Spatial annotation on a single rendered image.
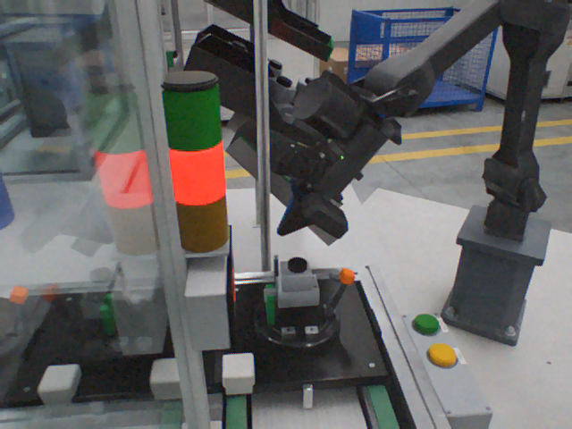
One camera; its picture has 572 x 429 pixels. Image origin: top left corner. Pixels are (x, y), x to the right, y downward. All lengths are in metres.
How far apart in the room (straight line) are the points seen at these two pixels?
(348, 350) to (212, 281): 0.36
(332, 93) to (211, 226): 0.23
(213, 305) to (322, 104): 0.26
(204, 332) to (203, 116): 0.20
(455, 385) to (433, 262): 0.48
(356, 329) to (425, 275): 0.38
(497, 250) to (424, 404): 0.31
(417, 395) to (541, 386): 0.28
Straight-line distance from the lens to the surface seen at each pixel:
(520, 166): 0.85
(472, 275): 0.95
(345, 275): 0.74
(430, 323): 0.83
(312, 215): 0.57
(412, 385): 0.74
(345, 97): 0.59
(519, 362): 0.99
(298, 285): 0.72
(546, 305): 1.15
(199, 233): 0.44
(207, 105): 0.39
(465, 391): 0.76
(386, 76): 0.63
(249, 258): 1.15
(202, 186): 0.41
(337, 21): 9.66
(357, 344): 0.77
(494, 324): 1.00
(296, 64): 4.78
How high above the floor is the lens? 1.50
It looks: 30 degrees down
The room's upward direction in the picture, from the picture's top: straight up
